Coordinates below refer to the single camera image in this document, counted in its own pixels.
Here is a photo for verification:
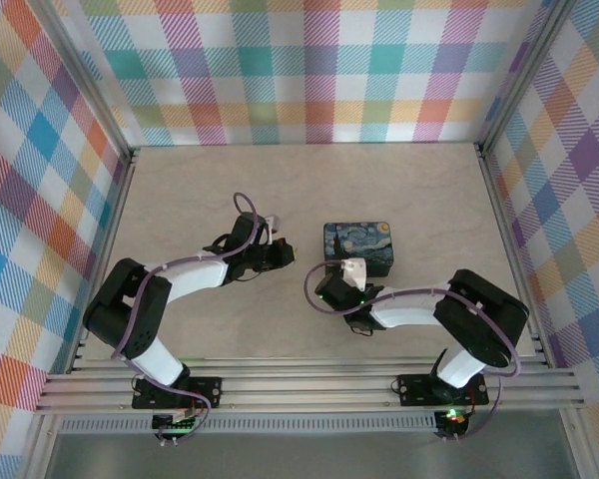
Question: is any starry night print tin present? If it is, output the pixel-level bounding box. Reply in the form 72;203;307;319
322;219;395;279

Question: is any black controller board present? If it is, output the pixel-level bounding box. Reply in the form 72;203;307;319
152;411;200;433
436;409;470;433

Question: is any plaid backdrop panel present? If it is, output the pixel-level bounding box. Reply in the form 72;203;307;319
0;0;131;479
44;0;573;149
483;0;599;479

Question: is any aluminium front rail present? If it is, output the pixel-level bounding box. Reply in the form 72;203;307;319
33;358;588;415

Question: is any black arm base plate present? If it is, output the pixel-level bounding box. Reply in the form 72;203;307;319
132;376;224;410
395;373;488;407

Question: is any grey slotted cable duct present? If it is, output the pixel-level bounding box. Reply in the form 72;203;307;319
59;417;440;434

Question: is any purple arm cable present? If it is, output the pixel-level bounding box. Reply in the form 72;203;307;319
110;192;261;445
303;259;523;443

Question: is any aluminium side rail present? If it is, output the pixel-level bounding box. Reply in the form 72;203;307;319
65;148;140;375
472;143;556;368

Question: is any aluminium frame post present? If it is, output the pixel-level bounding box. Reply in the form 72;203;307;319
476;0;578;154
38;0;134;159

